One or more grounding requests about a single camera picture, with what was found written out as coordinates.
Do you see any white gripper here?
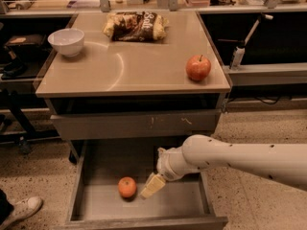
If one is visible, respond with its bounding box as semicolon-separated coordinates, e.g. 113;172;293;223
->
140;146;201;199

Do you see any orange fruit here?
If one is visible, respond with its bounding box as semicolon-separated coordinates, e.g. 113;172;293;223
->
118;176;137;198

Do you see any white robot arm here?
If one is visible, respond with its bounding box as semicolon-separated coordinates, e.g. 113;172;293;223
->
140;135;307;199

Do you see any open middle drawer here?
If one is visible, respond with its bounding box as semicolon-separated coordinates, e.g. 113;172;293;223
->
64;137;227;230

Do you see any closed top drawer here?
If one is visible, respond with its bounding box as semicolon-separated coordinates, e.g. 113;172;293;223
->
51;109;221;140

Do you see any grey drawer cabinet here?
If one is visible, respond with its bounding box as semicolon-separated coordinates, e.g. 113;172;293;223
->
36;11;230;162

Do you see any red apple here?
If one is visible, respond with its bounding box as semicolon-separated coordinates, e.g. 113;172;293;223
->
185;55;211;81

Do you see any white bottle with nozzle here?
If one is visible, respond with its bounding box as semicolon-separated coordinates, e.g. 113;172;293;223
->
229;13;273;70

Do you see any white sneaker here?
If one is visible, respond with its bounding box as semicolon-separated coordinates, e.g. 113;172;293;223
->
0;196;43;230

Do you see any brown snack bag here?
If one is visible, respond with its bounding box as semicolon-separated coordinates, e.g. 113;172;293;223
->
103;11;169;42

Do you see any white ceramic bowl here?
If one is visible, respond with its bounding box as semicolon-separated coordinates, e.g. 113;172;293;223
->
48;28;84;57

